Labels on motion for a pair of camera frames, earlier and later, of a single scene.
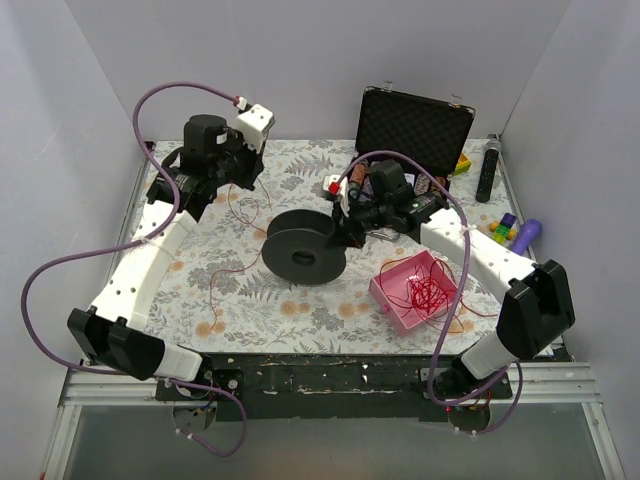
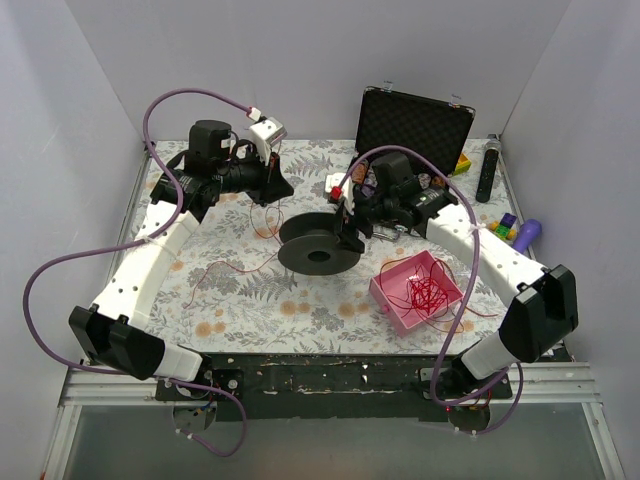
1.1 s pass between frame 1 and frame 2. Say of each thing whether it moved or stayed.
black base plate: stayed
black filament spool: moved
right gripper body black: stayed
